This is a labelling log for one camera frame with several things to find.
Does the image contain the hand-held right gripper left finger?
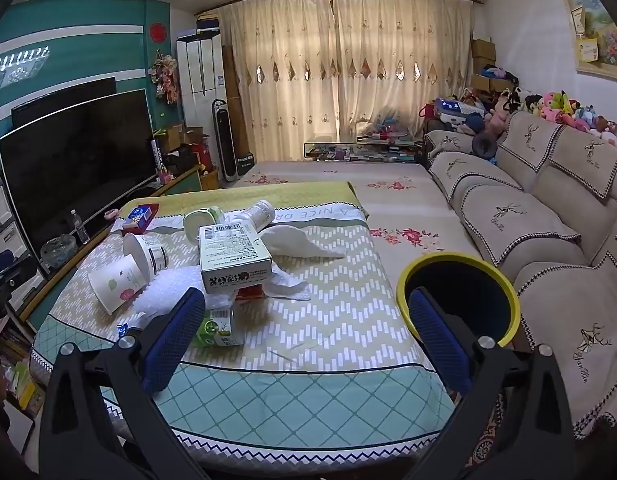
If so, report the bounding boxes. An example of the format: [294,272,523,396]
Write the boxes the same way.
[38,287,206,480]

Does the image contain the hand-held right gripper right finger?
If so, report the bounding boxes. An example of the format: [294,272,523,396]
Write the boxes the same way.
[407,287,577,480]

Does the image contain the clear bubble wrap sheet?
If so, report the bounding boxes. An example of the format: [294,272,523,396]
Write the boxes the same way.
[116,265,239,341]

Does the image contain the white paper cup green print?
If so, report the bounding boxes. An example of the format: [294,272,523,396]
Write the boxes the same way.
[88,255,146,315]

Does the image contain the white round tub barcode label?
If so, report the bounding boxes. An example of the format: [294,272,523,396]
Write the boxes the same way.
[122,232,168,281]

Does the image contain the yellow rimmed dark bin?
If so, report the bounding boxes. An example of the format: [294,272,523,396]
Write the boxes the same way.
[396,252,521,348]

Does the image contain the green white cardboard box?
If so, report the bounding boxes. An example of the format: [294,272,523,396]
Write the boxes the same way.
[198,224,273,295]

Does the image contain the green rimmed white container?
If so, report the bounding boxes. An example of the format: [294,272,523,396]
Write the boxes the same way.
[183,206,225,241]

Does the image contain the small white tissue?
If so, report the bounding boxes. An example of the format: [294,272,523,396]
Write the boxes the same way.
[266,267,312,302]

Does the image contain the white plastic bottle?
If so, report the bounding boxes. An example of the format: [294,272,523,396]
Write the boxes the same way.
[236,200,275,228]

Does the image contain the large white tissue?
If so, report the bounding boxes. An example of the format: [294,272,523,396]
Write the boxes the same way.
[261,225,347,261]

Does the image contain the patterned red rug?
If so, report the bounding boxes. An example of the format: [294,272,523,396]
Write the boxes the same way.
[466,390,514,468]

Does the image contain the red tray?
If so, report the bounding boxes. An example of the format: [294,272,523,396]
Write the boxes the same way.
[121,203,160,235]

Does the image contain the floral beige mat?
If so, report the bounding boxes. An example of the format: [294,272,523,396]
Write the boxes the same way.
[233,160,484,281]

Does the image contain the clear water bottle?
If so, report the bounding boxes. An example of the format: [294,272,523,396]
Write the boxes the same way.
[70,209,90,245]

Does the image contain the shelf of books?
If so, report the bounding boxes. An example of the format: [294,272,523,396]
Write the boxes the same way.
[0,330,44,411]

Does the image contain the beige covered sofa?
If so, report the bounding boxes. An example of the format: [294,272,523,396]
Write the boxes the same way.
[423,110,617,441]

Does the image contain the red canister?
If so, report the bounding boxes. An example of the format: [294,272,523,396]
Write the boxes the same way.
[191,142,214,173]

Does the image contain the large black television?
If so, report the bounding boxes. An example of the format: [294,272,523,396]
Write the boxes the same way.
[0,89,162,261]

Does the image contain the open cardboard box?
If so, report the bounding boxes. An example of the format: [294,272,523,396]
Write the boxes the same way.
[158,125,209,153]

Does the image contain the white drawer cabinet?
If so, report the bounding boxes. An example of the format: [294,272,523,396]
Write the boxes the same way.
[0,180,46,321]

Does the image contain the glass coffee table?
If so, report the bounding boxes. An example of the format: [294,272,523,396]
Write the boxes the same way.
[303,135,424,163]

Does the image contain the white black tower fan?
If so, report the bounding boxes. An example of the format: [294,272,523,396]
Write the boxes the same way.
[211,99,239,182]

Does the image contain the dark grey neck pillow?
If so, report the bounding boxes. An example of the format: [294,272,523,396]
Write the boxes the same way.
[471,130,499,157]

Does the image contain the blue white starred bag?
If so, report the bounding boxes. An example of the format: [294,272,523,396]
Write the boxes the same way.
[433,97,472,121]

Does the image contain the white standing air conditioner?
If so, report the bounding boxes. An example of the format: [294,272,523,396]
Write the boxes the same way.
[176,30,224,133]

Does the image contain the hanging artificial flower decoration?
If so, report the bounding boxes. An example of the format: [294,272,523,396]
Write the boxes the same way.
[148,52,182,106]

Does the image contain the pile of plush toys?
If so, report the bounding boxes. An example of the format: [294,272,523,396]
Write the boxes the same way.
[483,87,617,148]

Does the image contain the cream embroidered curtains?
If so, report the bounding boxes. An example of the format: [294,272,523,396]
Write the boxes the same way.
[217,0,475,163]

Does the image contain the framed flower painting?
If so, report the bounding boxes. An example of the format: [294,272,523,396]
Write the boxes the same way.
[561,0,617,78]

